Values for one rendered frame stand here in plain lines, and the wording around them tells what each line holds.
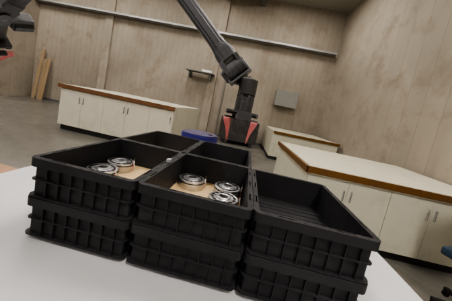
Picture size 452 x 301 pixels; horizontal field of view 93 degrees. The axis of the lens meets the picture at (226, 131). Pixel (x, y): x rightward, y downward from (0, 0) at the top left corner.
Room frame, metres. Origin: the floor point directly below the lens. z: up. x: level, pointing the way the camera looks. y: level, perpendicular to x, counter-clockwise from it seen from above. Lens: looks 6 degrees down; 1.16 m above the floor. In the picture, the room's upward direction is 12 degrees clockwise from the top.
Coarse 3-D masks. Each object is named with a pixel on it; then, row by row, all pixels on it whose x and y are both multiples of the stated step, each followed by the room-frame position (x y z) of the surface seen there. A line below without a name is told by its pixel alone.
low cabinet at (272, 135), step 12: (264, 132) 7.87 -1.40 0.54; (276, 132) 5.87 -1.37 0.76; (288, 132) 6.29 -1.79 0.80; (300, 132) 7.87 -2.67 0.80; (264, 144) 7.12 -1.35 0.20; (276, 144) 5.91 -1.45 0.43; (300, 144) 5.87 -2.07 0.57; (312, 144) 5.85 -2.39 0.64; (324, 144) 5.84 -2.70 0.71; (336, 144) 5.78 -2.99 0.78; (276, 156) 5.90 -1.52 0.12
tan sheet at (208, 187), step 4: (176, 184) 0.80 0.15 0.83; (208, 184) 0.87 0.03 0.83; (212, 184) 0.88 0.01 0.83; (172, 188) 0.75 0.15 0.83; (176, 188) 0.76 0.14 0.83; (180, 188) 0.77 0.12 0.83; (204, 188) 0.82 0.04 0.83; (208, 188) 0.82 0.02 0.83; (212, 188) 0.83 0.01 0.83; (188, 192) 0.75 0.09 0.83; (192, 192) 0.76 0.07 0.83; (196, 192) 0.76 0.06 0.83; (200, 192) 0.77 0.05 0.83; (204, 192) 0.78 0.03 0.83; (208, 192) 0.78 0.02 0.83; (240, 192) 0.85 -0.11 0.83; (204, 196) 0.74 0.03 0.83; (240, 196) 0.81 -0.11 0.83; (240, 200) 0.77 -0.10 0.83
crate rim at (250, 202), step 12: (180, 156) 0.85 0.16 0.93; (192, 156) 0.89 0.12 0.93; (144, 180) 0.54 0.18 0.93; (144, 192) 0.51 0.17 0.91; (156, 192) 0.51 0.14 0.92; (168, 192) 0.51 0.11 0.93; (180, 192) 0.51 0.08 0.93; (252, 192) 0.61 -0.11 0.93; (192, 204) 0.50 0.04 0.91; (204, 204) 0.50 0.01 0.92; (216, 204) 0.50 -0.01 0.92; (228, 204) 0.50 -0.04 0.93; (252, 204) 0.53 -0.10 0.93; (240, 216) 0.49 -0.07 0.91
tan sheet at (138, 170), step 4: (136, 168) 0.88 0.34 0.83; (140, 168) 0.89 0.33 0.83; (144, 168) 0.90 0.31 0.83; (128, 172) 0.82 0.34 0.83; (132, 172) 0.83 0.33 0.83; (136, 172) 0.84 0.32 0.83; (140, 172) 0.85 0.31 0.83; (144, 172) 0.85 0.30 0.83; (120, 176) 0.77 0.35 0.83; (124, 176) 0.77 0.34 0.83; (128, 176) 0.78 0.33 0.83; (132, 176) 0.79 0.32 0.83; (136, 176) 0.80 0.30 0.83
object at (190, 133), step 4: (184, 132) 2.73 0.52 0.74; (188, 132) 2.71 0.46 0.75; (192, 132) 2.78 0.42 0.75; (196, 132) 2.85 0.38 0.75; (200, 132) 2.93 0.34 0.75; (204, 132) 3.01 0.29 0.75; (208, 132) 3.09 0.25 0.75; (188, 136) 2.68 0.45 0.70; (192, 136) 2.66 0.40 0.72; (196, 136) 2.66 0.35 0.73; (200, 136) 2.66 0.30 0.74; (204, 136) 2.68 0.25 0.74; (208, 136) 2.71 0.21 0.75; (212, 136) 2.78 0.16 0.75; (216, 136) 2.85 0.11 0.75; (204, 140) 2.68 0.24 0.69; (208, 140) 2.70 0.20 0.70; (212, 140) 2.74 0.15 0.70; (216, 140) 2.83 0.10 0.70
